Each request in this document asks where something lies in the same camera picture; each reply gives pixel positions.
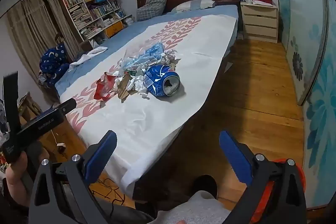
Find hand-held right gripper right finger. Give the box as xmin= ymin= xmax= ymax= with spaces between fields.
xmin=219 ymin=130 xmax=307 ymax=224

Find white paper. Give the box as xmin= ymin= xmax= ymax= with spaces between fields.
xmin=161 ymin=49 xmax=178 ymax=64
xmin=126 ymin=75 xmax=151 ymax=99

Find beige curtains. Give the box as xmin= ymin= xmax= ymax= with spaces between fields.
xmin=5 ymin=0 xmax=82 ymax=78

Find person's left hand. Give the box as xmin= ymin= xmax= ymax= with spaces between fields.
xmin=5 ymin=151 xmax=32 ymax=195

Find cream nightstand with drawers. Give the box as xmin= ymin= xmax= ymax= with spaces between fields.
xmin=240 ymin=1 xmax=279 ymax=43

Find wooden box shelf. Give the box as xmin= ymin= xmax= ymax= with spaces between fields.
xmin=17 ymin=92 xmax=43 ymax=123

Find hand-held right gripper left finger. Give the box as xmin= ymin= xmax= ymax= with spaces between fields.
xmin=28 ymin=130 xmax=118 ymax=224

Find crushed blue soda can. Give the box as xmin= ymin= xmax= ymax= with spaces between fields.
xmin=143 ymin=64 xmax=181 ymax=97

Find red plastic mesh basket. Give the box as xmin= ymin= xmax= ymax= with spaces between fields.
xmin=248 ymin=158 xmax=307 ymax=224

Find white cloth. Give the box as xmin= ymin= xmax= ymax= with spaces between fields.
xmin=69 ymin=46 xmax=109 ymax=72

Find red snack wrapper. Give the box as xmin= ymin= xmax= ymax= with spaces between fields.
xmin=94 ymin=72 xmax=118 ymax=102

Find grey checkered pillow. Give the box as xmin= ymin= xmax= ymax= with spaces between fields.
xmin=136 ymin=0 xmax=168 ymax=22

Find tangled floor cables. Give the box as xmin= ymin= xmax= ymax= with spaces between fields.
xmin=88 ymin=176 xmax=127 ymax=214

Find white bookshelf with books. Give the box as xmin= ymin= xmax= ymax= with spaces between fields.
xmin=60 ymin=0 xmax=134 ymax=51

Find blue star-print cloth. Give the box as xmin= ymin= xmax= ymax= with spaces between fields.
xmin=39 ymin=43 xmax=70 ymax=88

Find floral sliding wardrobe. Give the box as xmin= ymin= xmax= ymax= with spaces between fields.
xmin=267 ymin=0 xmax=336 ymax=212

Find pile of paper trash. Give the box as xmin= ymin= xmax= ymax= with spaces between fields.
xmin=118 ymin=40 xmax=164 ymax=73

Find white and blue pillow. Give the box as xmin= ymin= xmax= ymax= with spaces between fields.
xmin=172 ymin=0 xmax=216 ymax=13

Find brown cardboard scrap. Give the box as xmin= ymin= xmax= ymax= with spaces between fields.
xmin=117 ymin=74 xmax=137 ymax=102

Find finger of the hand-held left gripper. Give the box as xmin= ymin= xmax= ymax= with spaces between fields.
xmin=54 ymin=98 xmax=77 ymax=119

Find black slipper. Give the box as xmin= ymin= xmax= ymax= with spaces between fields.
xmin=193 ymin=175 xmax=219 ymax=200

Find blue bed sheet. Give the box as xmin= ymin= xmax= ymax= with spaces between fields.
xmin=54 ymin=4 xmax=240 ymax=98

